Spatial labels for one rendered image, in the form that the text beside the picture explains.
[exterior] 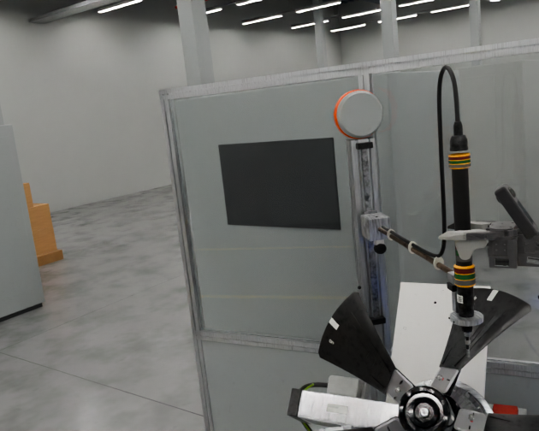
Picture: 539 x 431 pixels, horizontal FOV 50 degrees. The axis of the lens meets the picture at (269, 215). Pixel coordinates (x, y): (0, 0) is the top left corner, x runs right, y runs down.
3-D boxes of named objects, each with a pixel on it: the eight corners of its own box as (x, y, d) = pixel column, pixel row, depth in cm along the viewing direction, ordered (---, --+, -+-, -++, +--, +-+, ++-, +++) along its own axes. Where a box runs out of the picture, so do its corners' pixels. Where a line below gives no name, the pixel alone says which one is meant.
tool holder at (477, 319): (441, 314, 131) (438, 273, 129) (470, 309, 132) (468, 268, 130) (458, 328, 122) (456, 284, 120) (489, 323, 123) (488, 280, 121)
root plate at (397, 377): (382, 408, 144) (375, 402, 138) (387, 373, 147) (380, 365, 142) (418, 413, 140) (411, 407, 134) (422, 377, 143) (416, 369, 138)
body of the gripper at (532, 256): (485, 268, 116) (551, 270, 111) (483, 226, 115) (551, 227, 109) (490, 257, 123) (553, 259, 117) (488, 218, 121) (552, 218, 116)
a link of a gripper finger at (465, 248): (442, 262, 117) (489, 260, 116) (441, 234, 116) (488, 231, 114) (439, 259, 120) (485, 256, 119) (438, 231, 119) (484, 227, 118)
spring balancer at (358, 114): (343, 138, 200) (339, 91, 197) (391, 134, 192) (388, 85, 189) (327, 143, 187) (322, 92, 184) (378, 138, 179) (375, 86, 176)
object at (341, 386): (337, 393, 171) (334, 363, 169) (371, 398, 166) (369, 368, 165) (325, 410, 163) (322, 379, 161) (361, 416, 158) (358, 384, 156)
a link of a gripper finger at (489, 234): (467, 242, 114) (513, 239, 113) (467, 234, 114) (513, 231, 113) (462, 236, 119) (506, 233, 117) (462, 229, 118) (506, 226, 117)
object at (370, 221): (360, 237, 191) (358, 212, 189) (381, 234, 192) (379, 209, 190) (370, 244, 181) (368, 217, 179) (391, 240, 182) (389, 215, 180)
